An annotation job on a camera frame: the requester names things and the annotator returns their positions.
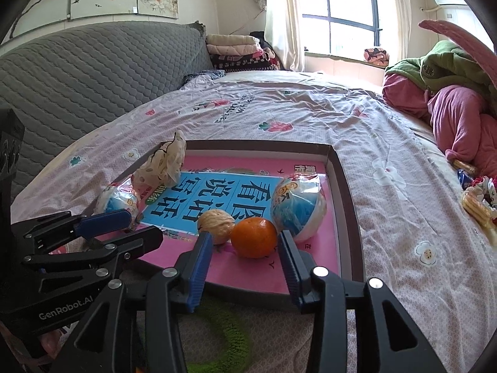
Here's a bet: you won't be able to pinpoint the window with dark frame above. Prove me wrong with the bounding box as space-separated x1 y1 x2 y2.
299 0 381 61

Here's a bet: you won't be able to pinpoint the red white toy egg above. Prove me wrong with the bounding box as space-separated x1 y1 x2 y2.
93 178 139 227

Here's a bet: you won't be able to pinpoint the green fuzzy ring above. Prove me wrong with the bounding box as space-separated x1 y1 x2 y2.
186 298 254 373

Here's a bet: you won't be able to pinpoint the left cream curtain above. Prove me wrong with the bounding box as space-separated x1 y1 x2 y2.
254 0 305 71

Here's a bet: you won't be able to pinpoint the walnut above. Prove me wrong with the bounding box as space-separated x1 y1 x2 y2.
197 209 235 245

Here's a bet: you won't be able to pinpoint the cream curtain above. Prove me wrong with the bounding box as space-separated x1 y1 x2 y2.
394 0 412 59
254 0 305 71

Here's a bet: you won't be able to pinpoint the snack packets by quilt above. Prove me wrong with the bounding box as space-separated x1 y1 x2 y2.
452 160 496 247

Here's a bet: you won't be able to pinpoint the pink strawberry bed sheet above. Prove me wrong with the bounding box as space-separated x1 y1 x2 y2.
12 75 496 372

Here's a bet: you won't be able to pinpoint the grey quilted headboard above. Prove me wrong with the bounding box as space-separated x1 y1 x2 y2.
1 21 212 197

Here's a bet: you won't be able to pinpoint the grey cardboard box tray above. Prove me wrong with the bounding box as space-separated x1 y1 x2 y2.
184 140 365 311

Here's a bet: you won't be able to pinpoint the folded blankets stack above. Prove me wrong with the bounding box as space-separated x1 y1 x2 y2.
206 32 284 72

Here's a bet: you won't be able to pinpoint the green blanket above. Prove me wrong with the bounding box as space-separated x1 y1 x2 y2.
385 39 496 117

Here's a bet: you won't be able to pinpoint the pink blue book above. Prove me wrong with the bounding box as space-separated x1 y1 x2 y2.
136 155 340 273

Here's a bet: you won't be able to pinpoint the pink quilt pile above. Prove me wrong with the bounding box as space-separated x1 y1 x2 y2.
382 19 496 177

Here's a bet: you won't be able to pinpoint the patterned bag on sill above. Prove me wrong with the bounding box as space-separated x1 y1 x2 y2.
364 47 389 68

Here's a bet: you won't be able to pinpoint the orange tangerine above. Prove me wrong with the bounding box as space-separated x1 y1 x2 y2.
229 217 278 259

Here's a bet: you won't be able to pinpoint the person's left hand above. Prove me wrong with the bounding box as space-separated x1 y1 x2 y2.
40 330 62 360

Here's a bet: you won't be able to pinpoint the right cream curtain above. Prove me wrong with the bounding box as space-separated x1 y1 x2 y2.
394 0 412 59

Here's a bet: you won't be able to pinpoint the blue white toy egg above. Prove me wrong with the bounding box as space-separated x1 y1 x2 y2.
271 173 327 243

